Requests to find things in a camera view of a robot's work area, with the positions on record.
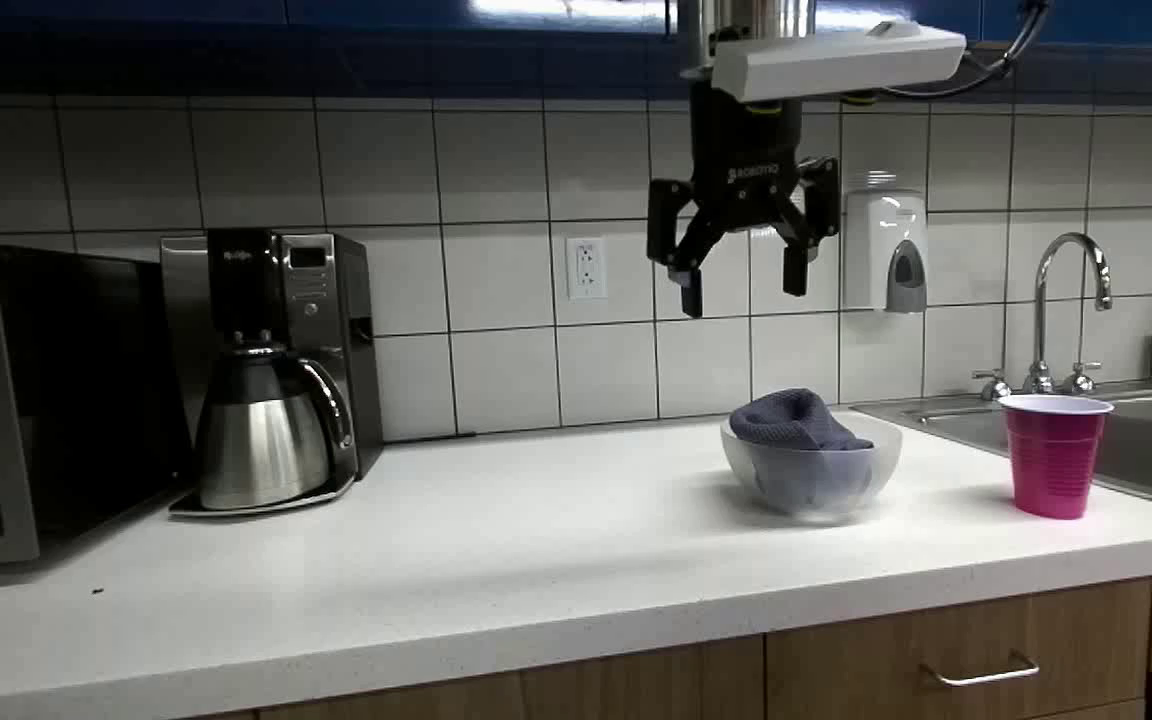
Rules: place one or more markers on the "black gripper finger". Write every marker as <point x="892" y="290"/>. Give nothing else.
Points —
<point x="677" y="242"/>
<point x="808" y="215"/>

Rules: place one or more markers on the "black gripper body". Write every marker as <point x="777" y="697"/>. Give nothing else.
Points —
<point x="740" y="145"/>

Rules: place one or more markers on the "grey cloth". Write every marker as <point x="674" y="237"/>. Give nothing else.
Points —
<point x="797" y="420"/>

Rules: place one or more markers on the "clear plastic bowl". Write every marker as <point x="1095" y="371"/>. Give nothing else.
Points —
<point x="808" y="483"/>

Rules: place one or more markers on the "chrome sink faucet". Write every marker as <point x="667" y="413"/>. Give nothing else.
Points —
<point x="1043" y="304"/>

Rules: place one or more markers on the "red plastic cup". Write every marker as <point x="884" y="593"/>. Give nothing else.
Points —
<point x="1055" y="461"/>

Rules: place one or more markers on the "black coffee maker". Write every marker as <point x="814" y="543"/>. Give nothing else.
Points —
<point x="321" y="304"/>

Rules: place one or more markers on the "stainless steel sink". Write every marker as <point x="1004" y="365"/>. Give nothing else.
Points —
<point x="1149" y="444"/>

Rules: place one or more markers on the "wooden drawer front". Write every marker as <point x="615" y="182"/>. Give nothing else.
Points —
<point x="561" y="693"/>
<point x="858" y="663"/>

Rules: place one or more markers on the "blue upper cabinet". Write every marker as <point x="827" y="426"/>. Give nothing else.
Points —
<point x="268" y="43"/>

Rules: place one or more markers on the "stainless steel carafe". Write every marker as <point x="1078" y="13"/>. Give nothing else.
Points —
<point x="260" y="435"/>

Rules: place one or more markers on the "black steel microwave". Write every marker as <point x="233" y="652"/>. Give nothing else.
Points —
<point x="59" y="400"/>

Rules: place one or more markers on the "white wall soap dispenser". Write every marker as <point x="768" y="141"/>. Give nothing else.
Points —
<point x="882" y="245"/>

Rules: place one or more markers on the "white wall outlet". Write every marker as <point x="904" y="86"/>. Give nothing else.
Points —
<point x="586" y="266"/>

